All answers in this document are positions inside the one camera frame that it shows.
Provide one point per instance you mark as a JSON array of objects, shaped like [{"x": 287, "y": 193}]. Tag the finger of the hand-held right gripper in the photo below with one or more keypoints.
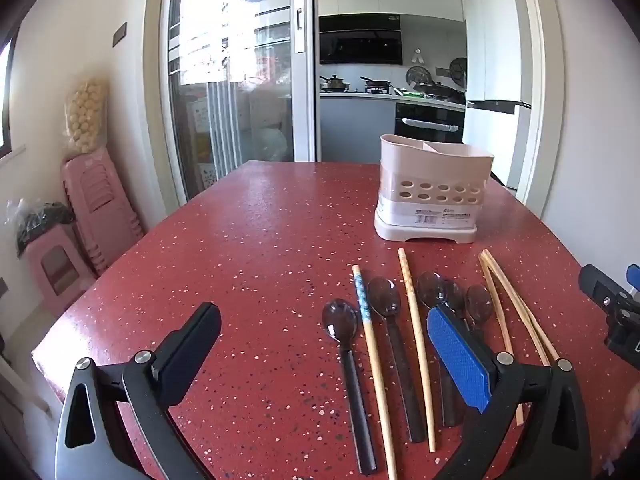
[
  {"x": 634, "y": 280},
  {"x": 597, "y": 282}
]

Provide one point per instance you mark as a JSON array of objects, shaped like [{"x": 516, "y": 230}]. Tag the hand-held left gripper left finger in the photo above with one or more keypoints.
[{"x": 192, "y": 345}]

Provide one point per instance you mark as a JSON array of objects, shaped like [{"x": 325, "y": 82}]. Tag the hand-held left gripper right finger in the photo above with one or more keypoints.
[{"x": 457, "y": 355}]

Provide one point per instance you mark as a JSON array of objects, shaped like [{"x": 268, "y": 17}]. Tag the dark translucent plastic spoon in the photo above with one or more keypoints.
[
  {"x": 479, "y": 302},
  {"x": 431, "y": 287},
  {"x": 456, "y": 300},
  {"x": 385, "y": 297},
  {"x": 340, "y": 320}
]

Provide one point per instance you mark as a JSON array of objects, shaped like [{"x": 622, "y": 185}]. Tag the orange patterned bamboo chopstick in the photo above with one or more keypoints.
[{"x": 407, "y": 280}]

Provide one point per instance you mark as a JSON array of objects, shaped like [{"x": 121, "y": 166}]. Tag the blue patterned bamboo chopstick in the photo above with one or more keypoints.
[{"x": 361, "y": 295}]

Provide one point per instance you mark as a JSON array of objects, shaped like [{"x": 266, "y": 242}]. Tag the cream plastic utensil holder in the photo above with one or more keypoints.
[{"x": 430, "y": 170}]

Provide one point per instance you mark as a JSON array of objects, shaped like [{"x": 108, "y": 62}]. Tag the pink plastic stool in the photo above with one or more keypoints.
[{"x": 55, "y": 270}]

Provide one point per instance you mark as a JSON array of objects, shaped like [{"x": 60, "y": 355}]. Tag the stack of pink stools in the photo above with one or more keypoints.
[{"x": 100, "y": 195}]

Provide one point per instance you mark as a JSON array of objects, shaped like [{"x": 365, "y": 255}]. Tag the black plastic bag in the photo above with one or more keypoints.
[{"x": 40, "y": 222}]

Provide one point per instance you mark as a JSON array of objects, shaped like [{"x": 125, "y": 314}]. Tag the black built-in oven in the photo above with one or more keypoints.
[{"x": 430, "y": 122}]

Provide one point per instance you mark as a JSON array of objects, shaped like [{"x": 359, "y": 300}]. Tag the black wok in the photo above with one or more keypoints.
[{"x": 440, "y": 92}]

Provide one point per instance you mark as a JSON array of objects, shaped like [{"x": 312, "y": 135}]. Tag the round perforated skimmer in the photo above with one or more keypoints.
[
  {"x": 419, "y": 75},
  {"x": 458, "y": 72}
]

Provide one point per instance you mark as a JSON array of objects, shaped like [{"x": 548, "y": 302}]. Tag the bag of yellow balls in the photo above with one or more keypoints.
[{"x": 87, "y": 115}]

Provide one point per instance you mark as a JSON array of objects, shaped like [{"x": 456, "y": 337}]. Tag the white refrigerator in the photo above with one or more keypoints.
[{"x": 492, "y": 35}]

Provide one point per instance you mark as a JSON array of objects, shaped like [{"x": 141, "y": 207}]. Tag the gas stove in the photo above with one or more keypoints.
[{"x": 377, "y": 91}]

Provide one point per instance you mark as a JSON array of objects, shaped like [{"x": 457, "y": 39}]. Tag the black frying pan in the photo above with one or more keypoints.
[{"x": 376, "y": 82}]

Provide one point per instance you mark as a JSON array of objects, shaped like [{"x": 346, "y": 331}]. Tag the sliding glass door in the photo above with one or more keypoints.
[{"x": 225, "y": 60}]

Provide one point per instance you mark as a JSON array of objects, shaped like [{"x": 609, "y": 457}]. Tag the metal cooking pot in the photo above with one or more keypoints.
[{"x": 334, "y": 82}]

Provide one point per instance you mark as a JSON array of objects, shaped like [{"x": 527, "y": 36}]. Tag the black range hood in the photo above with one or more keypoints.
[{"x": 360, "y": 40}]

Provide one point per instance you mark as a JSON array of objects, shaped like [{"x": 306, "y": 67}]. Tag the dark window frame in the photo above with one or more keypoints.
[{"x": 5, "y": 100}]

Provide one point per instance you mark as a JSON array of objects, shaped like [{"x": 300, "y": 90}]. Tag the dark wall switch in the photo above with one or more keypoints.
[{"x": 120, "y": 35}]

